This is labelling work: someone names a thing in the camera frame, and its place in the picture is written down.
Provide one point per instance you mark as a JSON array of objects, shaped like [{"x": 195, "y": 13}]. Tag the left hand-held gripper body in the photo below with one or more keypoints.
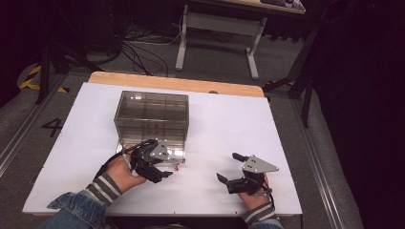
[{"x": 153, "y": 159}]

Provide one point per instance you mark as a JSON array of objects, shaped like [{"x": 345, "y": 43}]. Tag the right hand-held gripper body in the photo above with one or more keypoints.
[{"x": 254, "y": 173}]

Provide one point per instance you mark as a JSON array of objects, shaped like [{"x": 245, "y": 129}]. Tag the clear smoky plastic drawer box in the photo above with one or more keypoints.
[{"x": 152, "y": 111}]

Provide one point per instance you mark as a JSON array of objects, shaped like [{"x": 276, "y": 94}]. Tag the person's right hand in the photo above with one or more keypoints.
[{"x": 251, "y": 201}]

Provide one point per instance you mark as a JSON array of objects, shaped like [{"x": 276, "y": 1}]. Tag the person's left hand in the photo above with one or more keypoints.
[{"x": 122, "y": 175}]

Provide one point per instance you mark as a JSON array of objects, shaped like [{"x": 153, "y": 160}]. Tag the white board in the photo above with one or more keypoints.
[{"x": 216, "y": 127}]

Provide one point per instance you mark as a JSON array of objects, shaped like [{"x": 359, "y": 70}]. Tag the wooden table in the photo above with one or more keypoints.
[{"x": 172, "y": 82}]

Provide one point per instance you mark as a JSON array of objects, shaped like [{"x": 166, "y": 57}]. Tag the black metal stand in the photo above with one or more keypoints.
[{"x": 307, "y": 92}]

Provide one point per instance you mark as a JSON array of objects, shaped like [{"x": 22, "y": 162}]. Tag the desk with white legs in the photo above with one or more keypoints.
[{"x": 219, "y": 24}]

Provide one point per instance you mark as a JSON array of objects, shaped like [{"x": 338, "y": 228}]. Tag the black tripod stand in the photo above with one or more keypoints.
[{"x": 44, "y": 70}]

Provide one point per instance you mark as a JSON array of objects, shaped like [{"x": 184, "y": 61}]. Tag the colourful mat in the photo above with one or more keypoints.
[{"x": 285, "y": 3}]

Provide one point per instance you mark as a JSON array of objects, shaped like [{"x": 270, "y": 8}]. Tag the aluminium floor rail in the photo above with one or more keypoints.
[
  {"x": 318, "y": 165},
  {"x": 22, "y": 133}
]

